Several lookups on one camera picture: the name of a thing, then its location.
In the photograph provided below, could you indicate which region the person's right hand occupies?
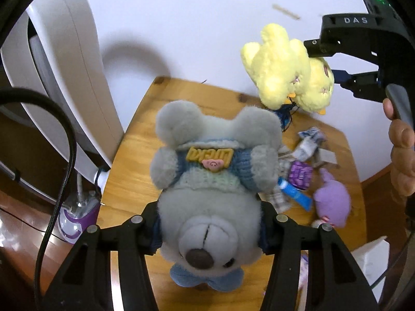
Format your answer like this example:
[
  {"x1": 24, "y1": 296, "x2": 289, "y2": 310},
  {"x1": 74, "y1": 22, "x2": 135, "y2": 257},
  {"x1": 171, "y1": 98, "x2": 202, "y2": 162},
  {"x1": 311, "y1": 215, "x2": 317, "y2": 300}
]
[{"x1": 383, "y1": 97, "x2": 415, "y2": 198}]

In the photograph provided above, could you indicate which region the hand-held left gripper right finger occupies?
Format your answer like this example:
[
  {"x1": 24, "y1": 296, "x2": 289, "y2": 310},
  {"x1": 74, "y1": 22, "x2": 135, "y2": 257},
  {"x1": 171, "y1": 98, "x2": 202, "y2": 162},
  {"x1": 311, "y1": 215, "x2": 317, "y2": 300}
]
[{"x1": 259, "y1": 201, "x2": 381, "y2": 311}]

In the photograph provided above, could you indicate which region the blue black cord bundle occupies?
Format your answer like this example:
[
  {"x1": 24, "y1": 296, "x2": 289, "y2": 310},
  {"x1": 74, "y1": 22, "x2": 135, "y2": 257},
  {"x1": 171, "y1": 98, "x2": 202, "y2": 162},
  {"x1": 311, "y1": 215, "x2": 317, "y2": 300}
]
[{"x1": 275, "y1": 99, "x2": 300, "y2": 133}]

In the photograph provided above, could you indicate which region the black braided cable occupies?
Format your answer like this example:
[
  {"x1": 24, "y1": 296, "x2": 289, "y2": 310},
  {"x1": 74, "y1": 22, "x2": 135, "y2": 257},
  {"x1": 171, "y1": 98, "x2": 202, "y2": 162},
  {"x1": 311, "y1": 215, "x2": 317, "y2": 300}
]
[{"x1": 0, "y1": 87, "x2": 78, "y2": 311}]

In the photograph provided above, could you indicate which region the yellow plush toy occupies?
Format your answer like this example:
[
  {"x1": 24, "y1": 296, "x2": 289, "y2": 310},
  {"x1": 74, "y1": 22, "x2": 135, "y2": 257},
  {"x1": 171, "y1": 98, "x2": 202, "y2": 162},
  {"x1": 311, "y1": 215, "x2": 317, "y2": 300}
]
[{"x1": 240, "y1": 23, "x2": 335, "y2": 116}]

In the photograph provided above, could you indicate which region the purple plush toy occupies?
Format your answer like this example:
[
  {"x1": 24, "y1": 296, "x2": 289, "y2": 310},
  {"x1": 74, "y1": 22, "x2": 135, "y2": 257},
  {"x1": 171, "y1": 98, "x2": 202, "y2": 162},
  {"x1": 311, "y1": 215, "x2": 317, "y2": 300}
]
[{"x1": 311, "y1": 167, "x2": 352, "y2": 229}]

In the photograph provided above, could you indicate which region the purple packet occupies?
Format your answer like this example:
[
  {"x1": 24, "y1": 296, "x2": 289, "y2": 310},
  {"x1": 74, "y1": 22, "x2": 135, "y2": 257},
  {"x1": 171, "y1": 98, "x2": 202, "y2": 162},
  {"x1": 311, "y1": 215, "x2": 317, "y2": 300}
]
[{"x1": 287, "y1": 160, "x2": 313, "y2": 190}]

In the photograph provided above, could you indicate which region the purple white steam iron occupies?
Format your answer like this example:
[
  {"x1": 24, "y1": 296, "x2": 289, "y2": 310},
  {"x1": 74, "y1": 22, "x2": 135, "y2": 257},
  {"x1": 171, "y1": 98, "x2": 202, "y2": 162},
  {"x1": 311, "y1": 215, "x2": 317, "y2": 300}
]
[{"x1": 57, "y1": 172, "x2": 101, "y2": 243}]

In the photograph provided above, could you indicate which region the grey teddy bear blue sweater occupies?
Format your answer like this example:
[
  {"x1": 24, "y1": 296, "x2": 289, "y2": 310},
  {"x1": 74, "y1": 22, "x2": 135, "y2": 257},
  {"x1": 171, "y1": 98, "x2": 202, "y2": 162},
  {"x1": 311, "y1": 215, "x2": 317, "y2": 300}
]
[{"x1": 152, "y1": 100, "x2": 283, "y2": 292}]

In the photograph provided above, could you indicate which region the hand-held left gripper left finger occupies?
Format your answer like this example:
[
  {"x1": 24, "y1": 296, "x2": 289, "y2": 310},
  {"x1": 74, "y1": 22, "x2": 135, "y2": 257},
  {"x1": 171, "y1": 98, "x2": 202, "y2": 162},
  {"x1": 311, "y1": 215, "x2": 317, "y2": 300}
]
[{"x1": 42, "y1": 201, "x2": 163, "y2": 311}]

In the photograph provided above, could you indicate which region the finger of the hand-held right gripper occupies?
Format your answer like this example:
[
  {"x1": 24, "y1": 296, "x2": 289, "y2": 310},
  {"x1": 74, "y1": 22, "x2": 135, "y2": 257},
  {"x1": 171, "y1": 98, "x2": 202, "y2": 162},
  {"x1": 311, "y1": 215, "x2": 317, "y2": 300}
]
[
  {"x1": 303, "y1": 37, "x2": 346, "y2": 58},
  {"x1": 331, "y1": 69, "x2": 388, "y2": 103}
]

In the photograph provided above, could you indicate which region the white printed paper box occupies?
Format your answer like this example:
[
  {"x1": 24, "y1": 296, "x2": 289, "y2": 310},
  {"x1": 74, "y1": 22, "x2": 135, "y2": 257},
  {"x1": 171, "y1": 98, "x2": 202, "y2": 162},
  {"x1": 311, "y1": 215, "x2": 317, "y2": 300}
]
[{"x1": 352, "y1": 236, "x2": 391, "y2": 305}]

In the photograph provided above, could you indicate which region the small white box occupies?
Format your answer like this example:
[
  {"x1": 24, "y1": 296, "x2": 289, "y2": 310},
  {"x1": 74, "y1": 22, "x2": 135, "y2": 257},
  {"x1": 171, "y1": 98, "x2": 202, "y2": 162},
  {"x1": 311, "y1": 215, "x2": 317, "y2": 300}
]
[{"x1": 316, "y1": 149, "x2": 338, "y2": 166}]

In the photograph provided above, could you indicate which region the blue white patterned packet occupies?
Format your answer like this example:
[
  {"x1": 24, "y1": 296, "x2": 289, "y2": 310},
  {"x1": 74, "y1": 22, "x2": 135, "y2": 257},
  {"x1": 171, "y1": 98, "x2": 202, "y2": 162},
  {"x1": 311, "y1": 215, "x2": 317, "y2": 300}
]
[{"x1": 293, "y1": 126, "x2": 326, "y2": 162}]

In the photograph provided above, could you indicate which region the blue tube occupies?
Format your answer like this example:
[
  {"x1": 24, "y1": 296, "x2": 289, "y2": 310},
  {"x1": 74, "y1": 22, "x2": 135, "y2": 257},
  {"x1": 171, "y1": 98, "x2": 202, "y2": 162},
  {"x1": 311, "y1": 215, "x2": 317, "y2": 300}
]
[{"x1": 277, "y1": 176, "x2": 313, "y2": 211}]

